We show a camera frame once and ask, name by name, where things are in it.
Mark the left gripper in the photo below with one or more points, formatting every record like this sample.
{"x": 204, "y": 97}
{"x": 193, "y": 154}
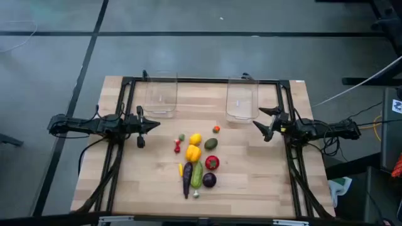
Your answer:
{"x": 135, "y": 125}

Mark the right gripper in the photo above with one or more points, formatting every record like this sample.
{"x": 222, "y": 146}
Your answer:
{"x": 282, "y": 124}

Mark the small green pepper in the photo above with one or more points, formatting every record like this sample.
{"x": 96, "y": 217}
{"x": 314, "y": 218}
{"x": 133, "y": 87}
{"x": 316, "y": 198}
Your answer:
{"x": 181, "y": 137}

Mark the small red radish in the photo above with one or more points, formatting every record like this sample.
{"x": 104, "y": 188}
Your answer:
{"x": 177, "y": 149}

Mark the yellow lemon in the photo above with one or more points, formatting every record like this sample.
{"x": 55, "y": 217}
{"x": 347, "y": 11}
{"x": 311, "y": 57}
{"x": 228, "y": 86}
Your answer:
{"x": 195, "y": 139}

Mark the yellow bell pepper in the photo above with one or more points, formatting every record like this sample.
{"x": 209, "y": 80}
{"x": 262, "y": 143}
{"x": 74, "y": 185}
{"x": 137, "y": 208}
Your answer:
{"x": 193, "y": 153}

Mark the small orange-red tomato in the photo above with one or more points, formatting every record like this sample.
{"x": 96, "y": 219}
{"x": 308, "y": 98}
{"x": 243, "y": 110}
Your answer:
{"x": 216, "y": 129}

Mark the yellow corn cob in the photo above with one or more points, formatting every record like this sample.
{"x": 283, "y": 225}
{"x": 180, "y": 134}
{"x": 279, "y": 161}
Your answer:
{"x": 181, "y": 169}

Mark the dark green avocado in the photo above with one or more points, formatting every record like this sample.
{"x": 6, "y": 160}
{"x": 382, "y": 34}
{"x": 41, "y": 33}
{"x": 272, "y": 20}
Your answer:
{"x": 210, "y": 143}

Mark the purple eggplant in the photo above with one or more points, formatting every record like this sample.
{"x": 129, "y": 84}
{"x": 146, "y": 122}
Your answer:
{"x": 187, "y": 179}

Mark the green cucumber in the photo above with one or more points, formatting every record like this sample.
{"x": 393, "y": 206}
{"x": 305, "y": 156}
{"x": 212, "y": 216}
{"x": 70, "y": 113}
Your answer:
{"x": 197, "y": 174}

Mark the large red tomato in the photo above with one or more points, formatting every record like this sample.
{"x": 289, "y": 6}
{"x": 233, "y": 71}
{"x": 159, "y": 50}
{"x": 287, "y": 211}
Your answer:
{"x": 212, "y": 162}

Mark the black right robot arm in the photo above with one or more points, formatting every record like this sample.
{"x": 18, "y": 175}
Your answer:
{"x": 329, "y": 130}

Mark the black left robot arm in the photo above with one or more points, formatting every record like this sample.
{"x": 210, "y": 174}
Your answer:
{"x": 94, "y": 125}

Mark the clear plastic bin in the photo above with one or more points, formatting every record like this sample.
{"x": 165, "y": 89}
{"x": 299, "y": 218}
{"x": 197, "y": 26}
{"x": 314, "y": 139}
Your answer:
{"x": 242, "y": 100}
{"x": 160, "y": 94}

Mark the black desk foot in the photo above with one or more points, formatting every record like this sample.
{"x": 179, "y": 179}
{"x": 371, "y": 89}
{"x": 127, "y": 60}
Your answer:
{"x": 348, "y": 81}

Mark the green and white cloth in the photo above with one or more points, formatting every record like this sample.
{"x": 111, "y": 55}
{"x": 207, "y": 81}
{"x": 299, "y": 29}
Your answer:
{"x": 340, "y": 185}

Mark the black cabinet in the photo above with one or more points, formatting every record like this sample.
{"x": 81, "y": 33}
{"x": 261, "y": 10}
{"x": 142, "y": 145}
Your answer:
{"x": 391, "y": 138}

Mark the white label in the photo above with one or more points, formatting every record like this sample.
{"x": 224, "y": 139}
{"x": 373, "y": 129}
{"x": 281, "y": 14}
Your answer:
{"x": 397, "y": 106}

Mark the dark furniture stand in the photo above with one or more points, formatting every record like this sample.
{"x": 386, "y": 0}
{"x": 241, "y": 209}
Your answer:
{"x": 377, "y": 194}

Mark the orange-red object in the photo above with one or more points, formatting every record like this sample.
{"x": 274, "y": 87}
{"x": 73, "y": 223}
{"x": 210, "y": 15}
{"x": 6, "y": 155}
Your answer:
{"x": 398, "y": 166}

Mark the dark chair leg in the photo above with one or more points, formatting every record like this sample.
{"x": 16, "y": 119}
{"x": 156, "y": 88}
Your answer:
{"x": 11, "y": 140}

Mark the black chair base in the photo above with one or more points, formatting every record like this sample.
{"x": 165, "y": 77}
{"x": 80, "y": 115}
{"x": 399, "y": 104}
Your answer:
{"x": 389, "y": 22}

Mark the black frame bracket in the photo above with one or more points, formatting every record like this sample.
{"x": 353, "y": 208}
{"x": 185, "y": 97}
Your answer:
{"x": 246, "y": 76}
{"x": 144, "y": 75}

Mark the black table frame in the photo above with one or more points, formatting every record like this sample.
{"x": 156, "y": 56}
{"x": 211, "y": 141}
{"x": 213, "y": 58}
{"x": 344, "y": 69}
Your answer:
{"x": 204, "y": 80}

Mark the silver bracket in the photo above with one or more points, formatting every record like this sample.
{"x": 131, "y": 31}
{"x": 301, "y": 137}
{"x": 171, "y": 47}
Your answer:
{"x": 290, "y": 222}
{"x": 116, "y": 219}

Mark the black edge rail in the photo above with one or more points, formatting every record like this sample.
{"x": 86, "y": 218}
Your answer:
{"x": 47, "y": 219}

